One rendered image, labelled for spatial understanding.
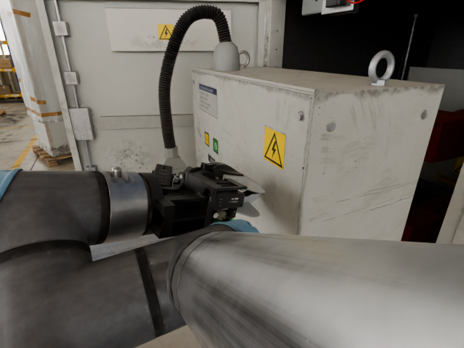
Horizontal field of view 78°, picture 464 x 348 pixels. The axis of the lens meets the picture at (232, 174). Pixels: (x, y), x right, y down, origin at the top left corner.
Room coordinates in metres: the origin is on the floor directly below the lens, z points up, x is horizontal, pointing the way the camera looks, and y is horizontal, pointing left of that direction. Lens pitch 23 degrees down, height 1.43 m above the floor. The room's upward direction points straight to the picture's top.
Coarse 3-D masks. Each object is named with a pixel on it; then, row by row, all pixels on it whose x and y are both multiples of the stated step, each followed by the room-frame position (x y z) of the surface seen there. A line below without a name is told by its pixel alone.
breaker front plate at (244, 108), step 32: (224, 96) 0.57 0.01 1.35; (256, 96) 0.45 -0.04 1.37; (288, 96) 0.37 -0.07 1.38; (224, 128) 0.57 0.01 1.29; (256, 128) 0.44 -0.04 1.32; (288, 128) 0.36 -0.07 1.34; (224, 160) 0.57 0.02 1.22; (256, 160) 0.44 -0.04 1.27; (288, 160) 0.36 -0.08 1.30; (288, 192) 0.35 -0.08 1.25; (256, 224) 0.43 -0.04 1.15; (288, 224) 0.35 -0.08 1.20
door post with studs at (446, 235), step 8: (456, 184) 0.40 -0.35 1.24; (456, 192) 0.39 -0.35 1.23; (456, 200) 0.39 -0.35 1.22; (448, 208) 0.40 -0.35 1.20; (456, 208) 0.39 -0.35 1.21; (448, 216) 0.39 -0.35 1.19; (456, 216) 0.38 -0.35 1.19; (448, 224) 0.39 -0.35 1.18; (456, 224) 0.38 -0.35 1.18; (440, 232) 0.40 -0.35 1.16; (448, 232) 0.39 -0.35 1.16; (456, 232) 0.37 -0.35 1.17; (440, 240) 0.39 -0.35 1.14; (448, 240) 0.38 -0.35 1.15; (456, 240) 0.37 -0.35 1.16
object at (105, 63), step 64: (64, 0) 0.91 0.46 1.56; (128, 0) 0.93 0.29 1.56; (192, 0) 0.93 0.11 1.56; (256, 0) 0.95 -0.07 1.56; (64, 64) 0.90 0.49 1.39; (128, 64) 0.93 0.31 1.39; (192, 64) 0.95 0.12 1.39; (256, 64) 0.98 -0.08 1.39; (128, 128) 0.92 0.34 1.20; (192, 128) 0.95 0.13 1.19
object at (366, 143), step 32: (320, 96) 0.33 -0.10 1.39; (352, 96) 0.35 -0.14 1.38; (384, 96) 0.37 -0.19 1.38; (416, 96) 0.39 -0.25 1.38; (320, 128) 0.33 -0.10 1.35; (352, 128) 0.35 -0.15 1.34; (384, 128) 0.37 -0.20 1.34; (416, 128) 0.40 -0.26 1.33; (320, 160) 0.33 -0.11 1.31; (352, 160) 0.35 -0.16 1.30; (384, 160) 0.38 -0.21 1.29; (416, 160) 0.41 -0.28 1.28; (320, 192) 0.33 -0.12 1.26; (352, 192) 0.36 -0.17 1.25; (384, 192) 0.38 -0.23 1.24; (320, 224) 0.34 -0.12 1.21; (352, 224) 0.36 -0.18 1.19; (384, 224) 0.39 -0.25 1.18
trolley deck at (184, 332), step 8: (184, 328) 0.46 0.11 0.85; (160, 336) 0.44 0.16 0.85; (168, 336) 0.44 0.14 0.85; (176, 336) 0.44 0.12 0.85; (184, 336) 0.44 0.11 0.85; (192, 336) 0.44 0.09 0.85; (144, 344) 0.42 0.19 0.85; (152, 344) 0.42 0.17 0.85; (160, 344) 0.42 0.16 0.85; (168, 344) 0.42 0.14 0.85; (176, 344) 0.42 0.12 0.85; (184, 344) 0.42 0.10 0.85; (192, 344) 0.42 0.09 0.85
